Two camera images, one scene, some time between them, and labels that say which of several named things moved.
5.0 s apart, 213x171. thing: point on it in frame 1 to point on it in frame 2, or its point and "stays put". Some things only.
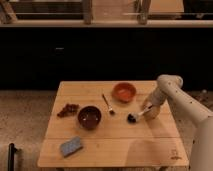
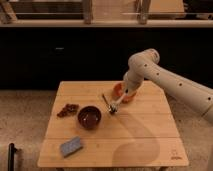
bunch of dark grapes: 69,110 stays put
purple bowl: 89,117 stays put
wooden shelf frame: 143,13 stays put
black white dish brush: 132,117 to 113,108
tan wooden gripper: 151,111 to 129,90
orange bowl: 124,92 stays put
